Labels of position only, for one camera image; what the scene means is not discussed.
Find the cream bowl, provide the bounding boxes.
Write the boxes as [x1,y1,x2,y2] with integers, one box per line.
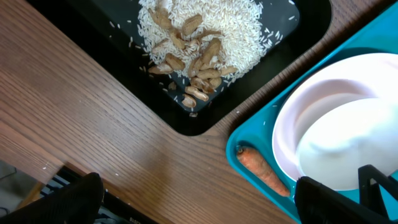
[296,98,397,190]

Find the black tray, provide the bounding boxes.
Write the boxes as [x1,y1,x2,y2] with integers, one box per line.
[30,0,332,136]

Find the rice and food scraps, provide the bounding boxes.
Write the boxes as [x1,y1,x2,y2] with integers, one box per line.
[108,0,296,118]

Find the orange carrot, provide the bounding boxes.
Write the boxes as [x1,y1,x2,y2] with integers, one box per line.
[236,147,290,197]

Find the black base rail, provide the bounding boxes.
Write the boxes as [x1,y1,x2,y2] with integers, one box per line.
[39,166,157,224]

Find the large pink plate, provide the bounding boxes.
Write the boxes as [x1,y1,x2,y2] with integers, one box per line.
[272,53,397,181]

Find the teal serving tray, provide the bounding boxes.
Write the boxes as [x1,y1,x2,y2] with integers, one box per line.
[226,1,397,223]

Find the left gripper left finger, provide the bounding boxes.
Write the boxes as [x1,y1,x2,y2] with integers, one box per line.
[1,172,104,224]

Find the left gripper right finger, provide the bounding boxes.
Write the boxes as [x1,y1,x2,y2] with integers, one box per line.
[294,177,392,224]

